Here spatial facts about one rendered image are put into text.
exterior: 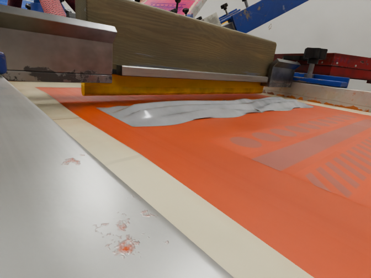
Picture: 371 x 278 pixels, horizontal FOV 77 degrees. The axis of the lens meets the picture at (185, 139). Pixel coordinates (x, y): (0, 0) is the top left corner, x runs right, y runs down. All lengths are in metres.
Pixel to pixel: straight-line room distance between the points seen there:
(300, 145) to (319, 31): 2.28
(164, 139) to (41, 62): 0.13
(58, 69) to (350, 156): 0.24
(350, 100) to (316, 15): 2.00
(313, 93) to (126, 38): 0.40
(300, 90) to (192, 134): 0.41
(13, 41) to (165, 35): 0.15
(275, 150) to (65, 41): 0.19
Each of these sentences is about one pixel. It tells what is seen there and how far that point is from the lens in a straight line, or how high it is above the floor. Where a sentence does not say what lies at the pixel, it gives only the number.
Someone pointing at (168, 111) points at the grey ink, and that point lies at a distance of 0.22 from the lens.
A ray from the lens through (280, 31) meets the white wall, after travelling 2.60.
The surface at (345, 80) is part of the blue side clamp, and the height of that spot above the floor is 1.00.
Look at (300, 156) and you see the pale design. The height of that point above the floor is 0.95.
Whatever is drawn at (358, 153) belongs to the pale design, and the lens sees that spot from 0.21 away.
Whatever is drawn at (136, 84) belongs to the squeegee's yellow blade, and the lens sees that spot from 0.29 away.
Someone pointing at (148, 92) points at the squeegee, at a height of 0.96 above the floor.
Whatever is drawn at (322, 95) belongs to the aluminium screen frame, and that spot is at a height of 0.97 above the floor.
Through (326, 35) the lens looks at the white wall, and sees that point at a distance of 2.43.
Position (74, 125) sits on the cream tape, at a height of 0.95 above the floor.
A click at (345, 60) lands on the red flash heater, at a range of 1.22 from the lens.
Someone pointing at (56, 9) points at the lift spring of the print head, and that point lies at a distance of 0.78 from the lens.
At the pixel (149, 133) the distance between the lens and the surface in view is 0.17.
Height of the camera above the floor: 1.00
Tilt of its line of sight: 18 degrees down
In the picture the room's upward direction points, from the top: 6 degrees clockwise
